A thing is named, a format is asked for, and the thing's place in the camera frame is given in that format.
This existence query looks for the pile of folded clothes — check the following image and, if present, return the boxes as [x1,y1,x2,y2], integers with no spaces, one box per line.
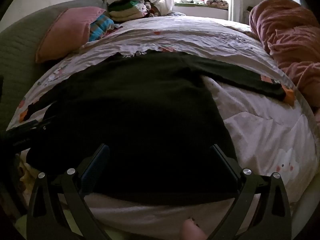
[107,0,160,22]

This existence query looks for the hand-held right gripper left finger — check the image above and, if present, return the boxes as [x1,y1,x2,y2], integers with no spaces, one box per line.
[26,144,110,240]

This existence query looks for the black sweater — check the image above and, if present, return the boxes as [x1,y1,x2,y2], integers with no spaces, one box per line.
[25,50,287,205]

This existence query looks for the green quilted headboard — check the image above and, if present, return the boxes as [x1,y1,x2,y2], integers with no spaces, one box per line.
[0,0,108,135]

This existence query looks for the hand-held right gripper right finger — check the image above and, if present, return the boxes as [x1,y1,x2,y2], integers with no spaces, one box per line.
[210,144,293,240]

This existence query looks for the pink pillow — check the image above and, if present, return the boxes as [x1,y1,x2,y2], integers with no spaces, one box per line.
[35,6,107,63]

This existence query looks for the clothes on windowsill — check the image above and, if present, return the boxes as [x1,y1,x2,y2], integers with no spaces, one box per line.
[205,0,229,8]

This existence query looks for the striped blue cloth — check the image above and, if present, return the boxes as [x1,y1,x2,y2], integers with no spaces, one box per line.
[89,14,123,42]

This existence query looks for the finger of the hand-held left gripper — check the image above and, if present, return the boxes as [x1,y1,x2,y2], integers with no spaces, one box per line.
[5,116,57,140]

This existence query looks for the person's right hand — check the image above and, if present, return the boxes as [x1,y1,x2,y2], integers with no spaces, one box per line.
[181,219,207,240]

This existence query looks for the printed white quilt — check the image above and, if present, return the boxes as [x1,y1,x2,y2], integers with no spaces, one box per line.
[6,15,318,233]

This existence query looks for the pink blanket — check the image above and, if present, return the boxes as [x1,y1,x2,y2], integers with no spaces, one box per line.
[249,0,320,103]

